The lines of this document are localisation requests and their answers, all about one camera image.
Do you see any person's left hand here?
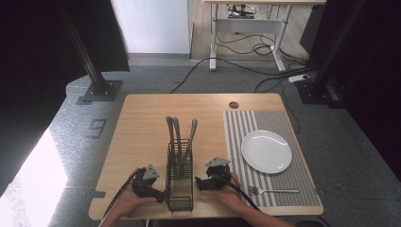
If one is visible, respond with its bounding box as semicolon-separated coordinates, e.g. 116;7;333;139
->
115;188;159;219

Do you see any grey striped placemat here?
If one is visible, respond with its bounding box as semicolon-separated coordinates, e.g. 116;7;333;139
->
222;110;323;209

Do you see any grey cutlery piece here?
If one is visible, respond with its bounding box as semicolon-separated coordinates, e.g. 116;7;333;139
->
171;116;184;178
166;115;178;178
180;118;199;178

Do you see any black metal stand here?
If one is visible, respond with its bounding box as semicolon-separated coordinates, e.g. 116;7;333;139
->
295;0;368;106
59;0;124;102

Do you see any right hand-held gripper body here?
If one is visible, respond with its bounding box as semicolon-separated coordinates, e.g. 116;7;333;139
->
204;156;233;190

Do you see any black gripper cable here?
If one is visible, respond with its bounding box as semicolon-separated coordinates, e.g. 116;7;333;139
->
217;174;262;212
103;167;140;219

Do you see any black floor cable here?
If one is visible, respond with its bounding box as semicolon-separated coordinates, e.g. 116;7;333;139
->
215;32;313;78
169;57;212;95
253;77;302;135

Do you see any black wire cutlery basket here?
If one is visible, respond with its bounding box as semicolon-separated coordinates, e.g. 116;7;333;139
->
165;138;195;213

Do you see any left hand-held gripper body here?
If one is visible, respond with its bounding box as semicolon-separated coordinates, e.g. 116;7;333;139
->
131;164;161;199

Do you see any grey floor socket plate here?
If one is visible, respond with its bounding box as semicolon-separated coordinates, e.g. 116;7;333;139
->
89;118;108;139

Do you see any person's right hand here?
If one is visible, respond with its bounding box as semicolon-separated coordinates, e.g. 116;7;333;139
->
214;171;244;211

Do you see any black curtain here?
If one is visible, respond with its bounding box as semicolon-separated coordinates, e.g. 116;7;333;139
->
0;0;131;197
310;0;401;183

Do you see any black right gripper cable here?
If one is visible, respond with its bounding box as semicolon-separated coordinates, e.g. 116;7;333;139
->
217;174;262;212

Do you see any silver fork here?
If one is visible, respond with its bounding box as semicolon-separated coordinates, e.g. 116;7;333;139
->
247;185;301;196

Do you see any white power strip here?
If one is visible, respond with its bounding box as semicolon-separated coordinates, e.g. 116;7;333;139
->
288;73;312;84

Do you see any white desk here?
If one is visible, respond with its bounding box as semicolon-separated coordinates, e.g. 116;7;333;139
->
202;0;327;73

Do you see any white plate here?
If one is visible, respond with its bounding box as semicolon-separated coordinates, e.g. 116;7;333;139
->
240;130;293;175

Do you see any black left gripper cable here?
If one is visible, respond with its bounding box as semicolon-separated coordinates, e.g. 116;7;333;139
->
103;167;140;219

